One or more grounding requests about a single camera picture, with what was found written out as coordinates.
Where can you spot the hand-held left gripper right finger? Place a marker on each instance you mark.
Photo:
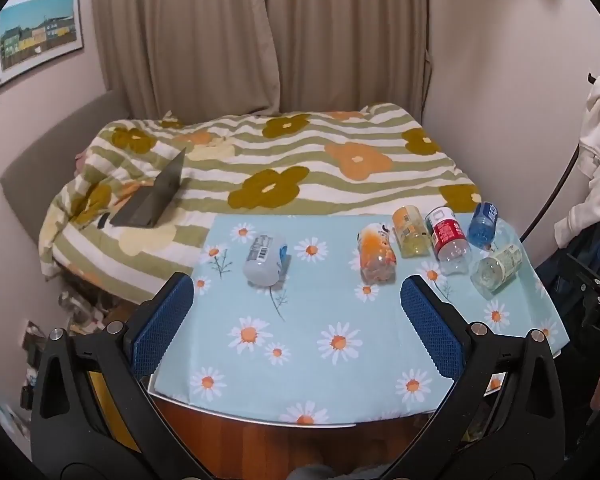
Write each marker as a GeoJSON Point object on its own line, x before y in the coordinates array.
{"type": "Point", "coordinates": [432, 330]}

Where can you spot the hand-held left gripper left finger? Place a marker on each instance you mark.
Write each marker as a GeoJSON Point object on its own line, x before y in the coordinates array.
{"type": "Point", "coordinates": [162, 327]}

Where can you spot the red label plastic cup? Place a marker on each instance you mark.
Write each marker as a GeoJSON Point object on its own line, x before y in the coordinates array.
{"type": "Point", "coordinates": [447, 240]}

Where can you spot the orange print plastic cup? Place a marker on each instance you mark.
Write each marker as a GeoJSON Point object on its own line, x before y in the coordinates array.
{"type": "Point", "coordinates": [377, 255]}

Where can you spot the yellow label plastic cup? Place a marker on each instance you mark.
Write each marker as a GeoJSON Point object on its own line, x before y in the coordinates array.
{"type": "Point", "coordinates": [410, 232]}

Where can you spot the blue label plastic cup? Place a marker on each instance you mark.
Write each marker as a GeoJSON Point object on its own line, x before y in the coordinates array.
{"type": "Point", "coordinates": [484, 227]}

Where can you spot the white label plastic cup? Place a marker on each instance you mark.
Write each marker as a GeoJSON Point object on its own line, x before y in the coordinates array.
{"type": "Point", "coordinates": [262, 262]}

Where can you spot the white rimmed table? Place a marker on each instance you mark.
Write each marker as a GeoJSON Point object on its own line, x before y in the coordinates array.
{"type": "Point", "coordinates": [151, 386]}

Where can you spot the dark cloth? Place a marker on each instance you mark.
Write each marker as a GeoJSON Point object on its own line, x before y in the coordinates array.
{"type": "Point", "coordinates": [580, 240]}

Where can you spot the pile of things under bed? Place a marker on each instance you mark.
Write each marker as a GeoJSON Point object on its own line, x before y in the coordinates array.
{"type": "Point", "coordinates": [75, 310]}

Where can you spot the daisy print light blue tablecloth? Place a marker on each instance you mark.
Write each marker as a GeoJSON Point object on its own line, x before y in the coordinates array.
{"type": "Point", "coordinates": [305, 330]}

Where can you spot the dark grey laptop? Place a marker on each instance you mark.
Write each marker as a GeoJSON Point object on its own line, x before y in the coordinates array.
{"type": "Point", "coordinates": [152, 197]}

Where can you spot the white hanging garment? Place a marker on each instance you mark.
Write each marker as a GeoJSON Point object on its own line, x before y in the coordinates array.
{"type": "Point", "coordinates": [597, 160]}

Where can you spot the striped floral blanket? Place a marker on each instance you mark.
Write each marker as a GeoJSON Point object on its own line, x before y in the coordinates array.
{"type": "Point", "coordinates": [280, 170]}

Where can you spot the grey bed headboard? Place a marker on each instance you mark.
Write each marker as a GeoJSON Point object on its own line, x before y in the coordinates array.
{"type": "Point", "coordinates": [45, 160]}

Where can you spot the beige curtain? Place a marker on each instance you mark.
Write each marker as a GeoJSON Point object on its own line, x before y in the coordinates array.
{"type": "Point", "coordinates": [260, 35]}

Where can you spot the framed wall picture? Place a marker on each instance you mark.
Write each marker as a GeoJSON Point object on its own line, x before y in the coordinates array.
{"type": "Point", "coordinates": [37, 35]}

